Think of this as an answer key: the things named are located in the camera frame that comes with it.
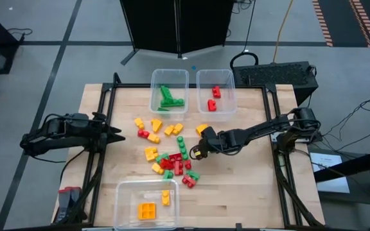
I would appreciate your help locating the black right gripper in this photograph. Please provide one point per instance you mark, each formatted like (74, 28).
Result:
(215, 142)

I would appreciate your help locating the yellow tape piece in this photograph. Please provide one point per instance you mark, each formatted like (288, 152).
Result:
(198, 153)

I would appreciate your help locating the yellow plastic building block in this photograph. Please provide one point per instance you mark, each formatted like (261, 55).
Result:
(178, 128)
(200, 129)
(153, 138)
(169, 130)
(139, 123)
(157, 168)

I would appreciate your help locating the yellow wedge building block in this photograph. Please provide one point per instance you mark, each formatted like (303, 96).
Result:
(156, 124)

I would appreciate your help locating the yellow notched building block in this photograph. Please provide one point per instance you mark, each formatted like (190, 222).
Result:
(150, 154)

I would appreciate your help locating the black side desk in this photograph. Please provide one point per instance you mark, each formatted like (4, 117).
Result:
(358, 163)

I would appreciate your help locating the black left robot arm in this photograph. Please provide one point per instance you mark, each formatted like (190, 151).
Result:
(59, 128)

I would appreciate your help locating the clear plastic bin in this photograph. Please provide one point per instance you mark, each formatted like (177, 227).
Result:
(119, 192)
(154, 77)
(226, 77)

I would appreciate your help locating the green plastic building block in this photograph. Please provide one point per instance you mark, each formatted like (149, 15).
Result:
(168, 174)
(161, 158)
(193, 175)

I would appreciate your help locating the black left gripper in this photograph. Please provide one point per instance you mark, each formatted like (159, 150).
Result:
(101, 136)

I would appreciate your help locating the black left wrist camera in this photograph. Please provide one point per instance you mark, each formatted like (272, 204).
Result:
(99, 118)

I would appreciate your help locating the yellow two-stud building block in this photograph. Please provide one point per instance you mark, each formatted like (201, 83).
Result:
(165, 198)

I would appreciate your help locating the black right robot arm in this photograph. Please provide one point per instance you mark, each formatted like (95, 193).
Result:
(259, 130)

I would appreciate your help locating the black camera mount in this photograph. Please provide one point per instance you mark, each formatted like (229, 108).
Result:
(238, 227)

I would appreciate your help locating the small red building block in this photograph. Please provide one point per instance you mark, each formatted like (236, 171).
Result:
(188, 164)

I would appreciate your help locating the black metal table frame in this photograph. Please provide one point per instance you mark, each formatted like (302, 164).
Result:
(185, 86)

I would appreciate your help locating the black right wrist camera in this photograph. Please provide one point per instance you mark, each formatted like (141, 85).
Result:
(203, 153)

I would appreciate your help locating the long green building block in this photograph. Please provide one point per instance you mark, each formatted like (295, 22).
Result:
(165, 92)

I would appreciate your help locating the yellow square four-stud block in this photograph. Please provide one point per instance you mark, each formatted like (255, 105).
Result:
(146, 211)

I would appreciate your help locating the black fabric screen panel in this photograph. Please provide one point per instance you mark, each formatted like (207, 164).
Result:
(204, 22)
(149, 22)

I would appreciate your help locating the red plastic building block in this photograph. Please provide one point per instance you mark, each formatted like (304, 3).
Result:
(212, 106)
(189, 181)
(176, 157)
(166, 164)
(216, 92)
(142, 133)
(178, 168)

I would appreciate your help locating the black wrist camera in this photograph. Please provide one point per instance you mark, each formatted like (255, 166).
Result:
(203, 153)
(99, 118)

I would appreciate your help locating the long green four-stud block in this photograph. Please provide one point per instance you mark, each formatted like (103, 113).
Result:
(172, 102)
(182, 147)

